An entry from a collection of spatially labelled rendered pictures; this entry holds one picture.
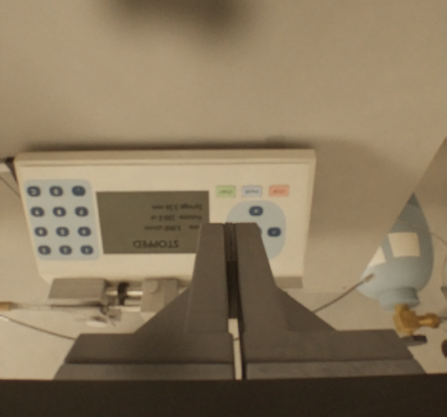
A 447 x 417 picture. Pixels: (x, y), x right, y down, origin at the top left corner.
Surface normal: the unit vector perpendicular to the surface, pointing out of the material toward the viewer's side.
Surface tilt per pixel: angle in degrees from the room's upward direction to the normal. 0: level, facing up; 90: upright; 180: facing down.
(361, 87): 0
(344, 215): 0
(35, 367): 90
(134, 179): 37
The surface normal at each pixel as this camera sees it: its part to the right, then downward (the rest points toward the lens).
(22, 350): -0.11, -0.60
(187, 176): 0.01, 0.28
